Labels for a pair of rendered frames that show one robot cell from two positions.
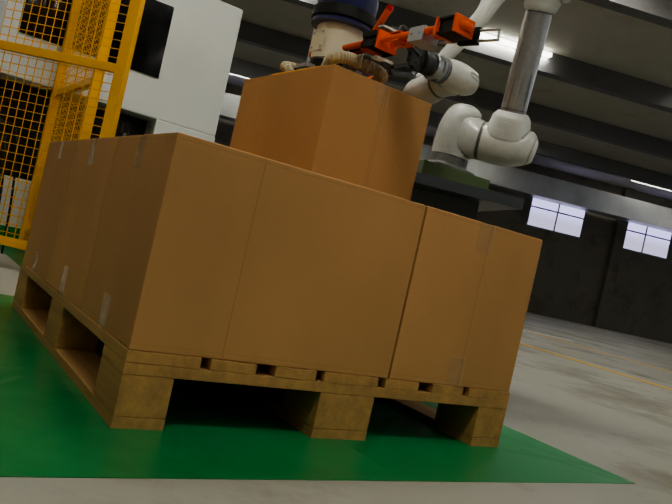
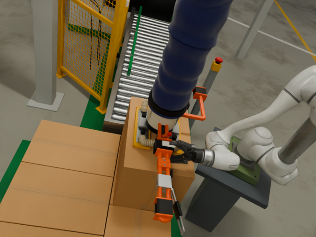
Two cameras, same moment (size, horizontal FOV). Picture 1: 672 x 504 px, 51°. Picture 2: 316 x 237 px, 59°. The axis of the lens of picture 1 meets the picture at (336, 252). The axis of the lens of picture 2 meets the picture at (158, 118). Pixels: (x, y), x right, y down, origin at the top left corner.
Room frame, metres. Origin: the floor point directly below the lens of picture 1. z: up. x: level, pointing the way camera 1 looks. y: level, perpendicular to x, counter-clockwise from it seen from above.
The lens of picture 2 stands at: (1.26, -0.29, 2.14)
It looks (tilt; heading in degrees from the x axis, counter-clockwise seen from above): 41 degrees down; 22
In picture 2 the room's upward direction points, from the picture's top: 19 degrees clockwise
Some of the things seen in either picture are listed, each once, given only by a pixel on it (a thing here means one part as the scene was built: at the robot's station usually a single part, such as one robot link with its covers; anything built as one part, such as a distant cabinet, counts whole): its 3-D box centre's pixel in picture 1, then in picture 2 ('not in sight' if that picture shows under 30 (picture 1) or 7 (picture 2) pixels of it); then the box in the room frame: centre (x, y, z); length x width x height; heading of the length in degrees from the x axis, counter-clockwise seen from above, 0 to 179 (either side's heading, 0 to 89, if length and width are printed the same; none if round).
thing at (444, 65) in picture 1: (435, 67); (205, 157); (2.36, -0.19, 1.08); 0.09 x 0.06 x 0.09; 34
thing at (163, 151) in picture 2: (379, 43); (163, 147); (2.24, 0.01, 1.08); 0.10 x 0.08 x 0.06; 124
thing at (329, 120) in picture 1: (320, 147); (152, 153); (2.45, 0.13, 0.74); 0.60 x 0.40 x 0.40; 35
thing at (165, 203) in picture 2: (454, 28); (162, 209); (1.95, -0.18, 1.08); 0.08 x 0.07 x 0.05; 34
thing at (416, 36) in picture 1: (423, 37); (163, 183); (2.06, -0.11, 1.07); 0.07 x 0.07 x 0.04; 34
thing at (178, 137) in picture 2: not in sight; (173, 130); (2.50, 0.07, 0.97); 0.34 x 0.10 x 0.05; 34
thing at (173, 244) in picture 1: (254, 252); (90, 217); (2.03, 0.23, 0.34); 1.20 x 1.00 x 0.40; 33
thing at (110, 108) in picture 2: not in sight; (122, 55); (3.55, 1.25, 0.50); 2.31 x 0.05 x 0.19; 33
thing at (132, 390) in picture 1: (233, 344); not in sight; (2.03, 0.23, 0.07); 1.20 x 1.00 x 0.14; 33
